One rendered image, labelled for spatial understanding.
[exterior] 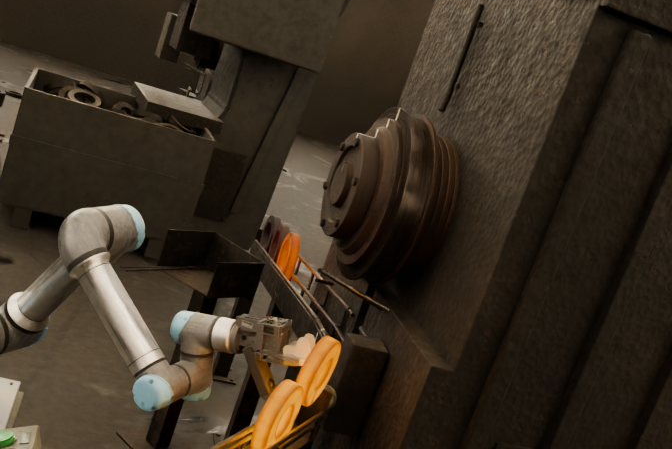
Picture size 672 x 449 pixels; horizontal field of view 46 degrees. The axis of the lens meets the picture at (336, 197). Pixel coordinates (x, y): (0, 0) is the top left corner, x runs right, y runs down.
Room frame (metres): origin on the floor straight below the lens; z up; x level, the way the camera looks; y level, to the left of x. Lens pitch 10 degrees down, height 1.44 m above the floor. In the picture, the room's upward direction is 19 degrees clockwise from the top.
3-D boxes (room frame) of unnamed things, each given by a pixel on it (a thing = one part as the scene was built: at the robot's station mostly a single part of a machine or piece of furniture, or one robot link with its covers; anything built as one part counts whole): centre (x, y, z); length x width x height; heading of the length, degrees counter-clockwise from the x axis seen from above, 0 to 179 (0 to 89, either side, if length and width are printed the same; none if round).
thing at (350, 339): (1.84, -0.19, 0.68); 0.11 x 0.08 x 0.24; 107
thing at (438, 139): (2.09, -0.19, 1.11); 0.47 x 0.10 x 0.47; 17
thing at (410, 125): (2.06, -0.11, 1.11); 0.47 x 0.06 x 0.47; 17
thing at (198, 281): (2.45, 0.31, 0.36); 0.26 x 0.20 x 0.72; 52
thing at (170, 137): (4.49, 1.34, 0.39); 1.03 x 0.83 x 0.79; 111
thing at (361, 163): (2.03, -0.02, 1.11); 0.28 x 0.06 x 0.28; 17
